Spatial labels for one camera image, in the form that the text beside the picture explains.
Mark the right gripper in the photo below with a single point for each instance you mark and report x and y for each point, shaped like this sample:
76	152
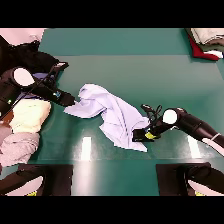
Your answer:
144	135

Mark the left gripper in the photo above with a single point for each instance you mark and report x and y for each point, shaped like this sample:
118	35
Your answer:
63	98

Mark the white shirt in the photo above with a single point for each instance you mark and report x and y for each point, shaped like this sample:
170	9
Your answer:
113	113

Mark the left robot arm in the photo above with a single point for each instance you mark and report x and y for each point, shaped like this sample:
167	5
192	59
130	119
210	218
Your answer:
10	87

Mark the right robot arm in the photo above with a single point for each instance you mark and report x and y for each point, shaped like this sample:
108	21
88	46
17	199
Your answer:
195	126

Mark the blue garment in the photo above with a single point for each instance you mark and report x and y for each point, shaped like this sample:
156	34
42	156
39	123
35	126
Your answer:
41	76

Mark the cream garment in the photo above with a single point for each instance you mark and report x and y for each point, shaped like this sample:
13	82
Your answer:
30	115

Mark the black garment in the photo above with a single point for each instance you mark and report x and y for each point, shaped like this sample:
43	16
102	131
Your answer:
28	55

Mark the grey garment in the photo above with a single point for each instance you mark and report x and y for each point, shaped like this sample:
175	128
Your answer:
20	146

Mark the red garment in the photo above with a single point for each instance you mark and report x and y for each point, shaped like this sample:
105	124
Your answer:
198	52

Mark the white garment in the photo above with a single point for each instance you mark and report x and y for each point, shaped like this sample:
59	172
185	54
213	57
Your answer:
208	35

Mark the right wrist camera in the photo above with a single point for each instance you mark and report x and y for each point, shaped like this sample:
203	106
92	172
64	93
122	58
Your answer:
148	109

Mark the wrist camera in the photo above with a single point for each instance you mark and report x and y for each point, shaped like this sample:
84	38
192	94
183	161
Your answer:
148	109
59	66

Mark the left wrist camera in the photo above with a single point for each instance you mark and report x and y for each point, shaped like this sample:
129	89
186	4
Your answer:
59	66

